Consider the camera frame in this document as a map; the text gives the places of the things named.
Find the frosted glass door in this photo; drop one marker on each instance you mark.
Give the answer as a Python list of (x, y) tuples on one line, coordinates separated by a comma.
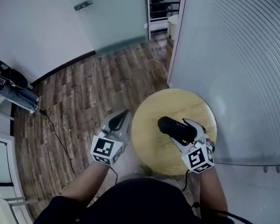
[(113, 16)]

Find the white trash bin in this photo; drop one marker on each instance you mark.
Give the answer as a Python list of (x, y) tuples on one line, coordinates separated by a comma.
[(172, 25)]

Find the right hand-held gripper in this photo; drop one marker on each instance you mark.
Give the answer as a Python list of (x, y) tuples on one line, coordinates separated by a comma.
[(199, 158)]

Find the round wooden table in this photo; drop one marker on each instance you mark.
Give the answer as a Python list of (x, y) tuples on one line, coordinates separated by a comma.
[(154, 115)]

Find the black glasses case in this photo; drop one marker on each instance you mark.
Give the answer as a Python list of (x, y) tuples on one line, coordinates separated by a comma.
[(174, 128)]

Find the person's right forearm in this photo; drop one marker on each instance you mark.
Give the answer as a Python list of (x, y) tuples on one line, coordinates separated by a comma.
[(211, 195)]

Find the person's dark shirt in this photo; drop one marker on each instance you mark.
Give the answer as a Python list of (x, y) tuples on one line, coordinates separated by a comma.
[(135, 209)]

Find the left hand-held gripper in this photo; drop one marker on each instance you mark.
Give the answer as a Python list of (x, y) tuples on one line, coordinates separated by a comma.
[(104, 148)]

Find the black metal railing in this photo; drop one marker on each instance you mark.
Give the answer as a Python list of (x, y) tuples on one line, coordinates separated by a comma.
[(165, 5)]

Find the person's left forearm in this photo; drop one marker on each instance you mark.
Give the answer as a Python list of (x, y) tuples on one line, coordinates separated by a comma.
[(87, 182)]

